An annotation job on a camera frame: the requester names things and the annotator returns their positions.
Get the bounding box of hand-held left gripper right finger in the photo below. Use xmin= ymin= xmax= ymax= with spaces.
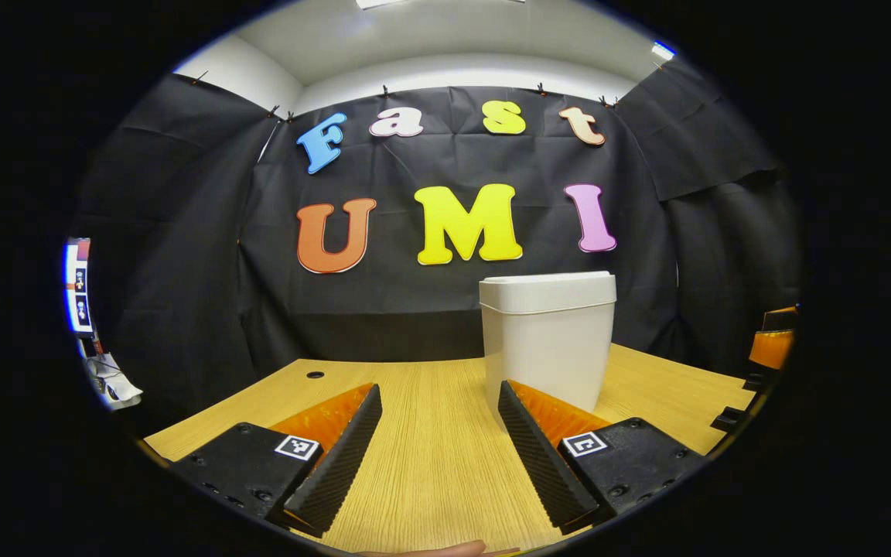
xmin=498 ymin=380 xmax=705 ymax=536

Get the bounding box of black backdrop cloth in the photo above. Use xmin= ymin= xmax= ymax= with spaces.
xmin=74 ymin=58 xmax=806 ymax=434

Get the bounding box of white desktop garbage bin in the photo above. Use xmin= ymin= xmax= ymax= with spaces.
xmin=479 ymin=271 xmax=618 ymax=426

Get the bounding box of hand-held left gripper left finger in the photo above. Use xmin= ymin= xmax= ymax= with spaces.
xmin=169 ymin=383 xmax=383 ymax=538

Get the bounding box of white crumpled bag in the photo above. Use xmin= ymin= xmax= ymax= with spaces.
xmin=86 ymin=352 xmax=145 ymax=411

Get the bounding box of wooden desktop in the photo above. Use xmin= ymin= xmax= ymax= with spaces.
xmin=142 ymin=343 xmax=757 ymax=555

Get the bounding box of blue-edged wall poster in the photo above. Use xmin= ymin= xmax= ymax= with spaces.
xmin=63 ymin=237 xmax=97 ymax=337

